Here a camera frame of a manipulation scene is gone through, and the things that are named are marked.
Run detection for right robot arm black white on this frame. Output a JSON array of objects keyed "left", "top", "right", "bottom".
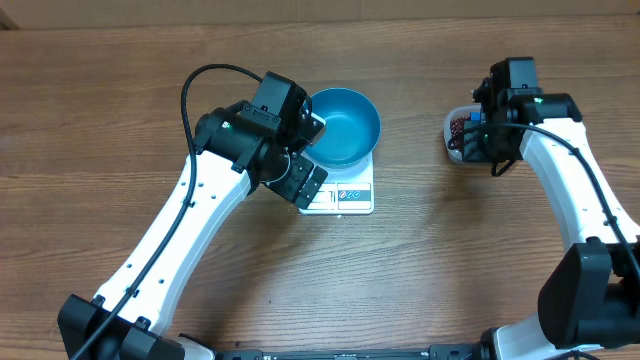
[{"left": 444, "top": 57, "right": 639, "bottom": 359}]

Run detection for white digital kitchen scale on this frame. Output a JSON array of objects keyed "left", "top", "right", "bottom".
[{"left": 299, "top": 153, "right": 375, "bottom": 215}]

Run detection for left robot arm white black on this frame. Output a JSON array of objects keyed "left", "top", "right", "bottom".
[{"left": 58, "top": 72, "right": 327, "bottom": 359}]

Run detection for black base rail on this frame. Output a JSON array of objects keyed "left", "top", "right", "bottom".
[{"left": 177, "top": 332, "right": 496, "bottom": 360}]

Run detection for red beans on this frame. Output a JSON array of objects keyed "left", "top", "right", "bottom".
[{"left": 450, "top": 117, "right": 469, "bottom": 148}]

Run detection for clear plastic container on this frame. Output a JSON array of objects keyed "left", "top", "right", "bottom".
[{"left": 443, "top": 104, "right": 481, "bottom": 164}]

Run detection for teal blue bowl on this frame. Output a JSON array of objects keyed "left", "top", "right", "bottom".
[{"left": 305, "top": 88, "right": 381, "bottom": 168}]

